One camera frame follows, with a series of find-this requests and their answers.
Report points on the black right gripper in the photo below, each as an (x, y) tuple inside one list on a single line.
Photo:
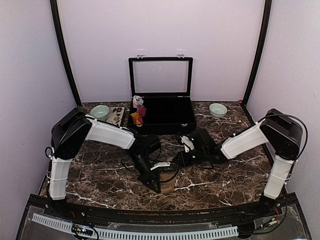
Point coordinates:
[(184, 162)]

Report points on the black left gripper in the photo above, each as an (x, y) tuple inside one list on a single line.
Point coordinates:
[(152, 175)]

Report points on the brown sock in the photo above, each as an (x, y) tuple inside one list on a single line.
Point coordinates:
[(168, 178)]

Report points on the magenta striped sock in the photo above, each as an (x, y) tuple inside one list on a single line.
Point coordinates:
[(137, 118)]

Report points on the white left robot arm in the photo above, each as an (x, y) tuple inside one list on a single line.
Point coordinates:
[(77, 127)]

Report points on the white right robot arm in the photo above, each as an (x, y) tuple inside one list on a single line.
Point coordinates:
[(287, 134)]

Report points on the magenta purple rolled sock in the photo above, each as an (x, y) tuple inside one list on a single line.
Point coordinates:
[(141, 110)]

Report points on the green bowl at right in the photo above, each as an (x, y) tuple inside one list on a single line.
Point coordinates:
[(218, 110)]

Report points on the pink white rolled sock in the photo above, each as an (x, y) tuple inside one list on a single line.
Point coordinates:
[(137, 101)]

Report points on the green ceramic bowl on plate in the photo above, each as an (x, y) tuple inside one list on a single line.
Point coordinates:
[(100, 112)]

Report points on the black compartment storage box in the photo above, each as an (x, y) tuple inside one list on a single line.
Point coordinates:
[(164, 83)]

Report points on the white perforated front rail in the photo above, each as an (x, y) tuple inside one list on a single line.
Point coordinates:
[(139, 233)]

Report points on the black right corner post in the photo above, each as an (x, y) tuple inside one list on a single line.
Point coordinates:
[(258, 52)]

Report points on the black corner post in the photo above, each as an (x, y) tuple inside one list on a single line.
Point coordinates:
[(63, 51), (258, 52)]

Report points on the black left corner post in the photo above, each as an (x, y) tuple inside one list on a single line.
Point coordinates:
[(63, 51)]

